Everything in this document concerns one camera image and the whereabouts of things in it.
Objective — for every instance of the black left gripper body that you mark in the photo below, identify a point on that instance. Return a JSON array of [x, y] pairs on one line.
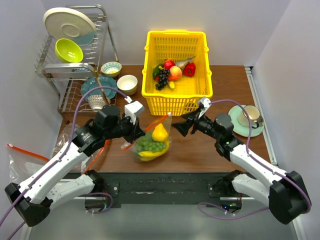
[[125, 128]]

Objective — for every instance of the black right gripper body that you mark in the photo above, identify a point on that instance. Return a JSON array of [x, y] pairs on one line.
[[201, 124]]

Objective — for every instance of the yellow toy pear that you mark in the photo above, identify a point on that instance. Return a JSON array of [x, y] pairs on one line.
[[160, 134]]

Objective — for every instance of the green toy grape bunch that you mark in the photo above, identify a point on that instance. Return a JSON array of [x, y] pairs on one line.
[[146, 143]]

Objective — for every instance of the yellow toy banana bunch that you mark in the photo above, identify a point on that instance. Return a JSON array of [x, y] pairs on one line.
[[150, 155]]

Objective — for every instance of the clear zip top bag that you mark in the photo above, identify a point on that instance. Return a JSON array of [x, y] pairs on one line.
[[166, 120]]

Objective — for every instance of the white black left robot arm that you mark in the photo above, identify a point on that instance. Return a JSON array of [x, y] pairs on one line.
[[35, 197]]

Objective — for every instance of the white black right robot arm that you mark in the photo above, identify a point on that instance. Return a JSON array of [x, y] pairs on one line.
[[284, 194]]

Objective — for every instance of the crumpled clear plastic bag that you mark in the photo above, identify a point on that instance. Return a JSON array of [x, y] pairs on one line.
[[85, 165]]

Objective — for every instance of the clear bag red zipper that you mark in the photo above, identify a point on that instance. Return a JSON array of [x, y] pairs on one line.
[[23, 163]]

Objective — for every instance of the mint green saucer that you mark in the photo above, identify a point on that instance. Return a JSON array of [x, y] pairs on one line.
[[242, 130]]

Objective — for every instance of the white cream bowl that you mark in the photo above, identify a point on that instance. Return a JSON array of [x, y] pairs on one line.
[[128, 84]]

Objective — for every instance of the teal scalloped plate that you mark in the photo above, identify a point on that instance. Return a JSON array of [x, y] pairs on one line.
[[105, 81]]

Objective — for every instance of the toy peach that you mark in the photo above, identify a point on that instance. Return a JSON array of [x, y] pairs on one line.
[[175, 73]]

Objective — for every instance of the black toy grapes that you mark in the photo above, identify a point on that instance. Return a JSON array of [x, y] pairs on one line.
[[162, 79]]

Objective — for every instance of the teal patterned small bowl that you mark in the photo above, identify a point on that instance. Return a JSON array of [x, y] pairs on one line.
[[111, 69]]

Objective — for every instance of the grey toy fish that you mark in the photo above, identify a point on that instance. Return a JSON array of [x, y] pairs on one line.
[[182, 63]]

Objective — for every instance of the dark green toy pepper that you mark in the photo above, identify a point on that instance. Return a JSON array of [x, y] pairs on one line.
[[157, 72]]

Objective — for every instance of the cream enamel mug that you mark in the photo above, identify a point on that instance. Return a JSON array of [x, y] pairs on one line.
[[250, 115]]

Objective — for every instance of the metal dish rack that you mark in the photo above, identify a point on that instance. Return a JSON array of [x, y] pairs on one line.
[[67, 78]]

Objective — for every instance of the yellow plastic basket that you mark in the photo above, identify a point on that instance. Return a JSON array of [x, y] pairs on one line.
[[176, 45]]

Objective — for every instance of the lime green bowl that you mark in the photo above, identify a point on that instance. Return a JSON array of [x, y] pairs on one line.
[[67, 51]]

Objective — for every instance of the large cream blue plate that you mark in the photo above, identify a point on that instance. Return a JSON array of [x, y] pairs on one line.
[[67, 23]]

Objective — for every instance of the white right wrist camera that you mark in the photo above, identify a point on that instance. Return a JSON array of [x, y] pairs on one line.
[[204, 104]]

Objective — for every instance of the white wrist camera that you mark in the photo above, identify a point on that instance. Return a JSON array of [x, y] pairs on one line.
[[133, 110], [204, 104]]

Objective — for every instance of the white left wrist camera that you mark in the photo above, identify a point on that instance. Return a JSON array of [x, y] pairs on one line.
[[133, 110]]

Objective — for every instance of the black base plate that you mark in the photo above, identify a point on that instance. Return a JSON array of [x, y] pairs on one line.
[[164, 188]]

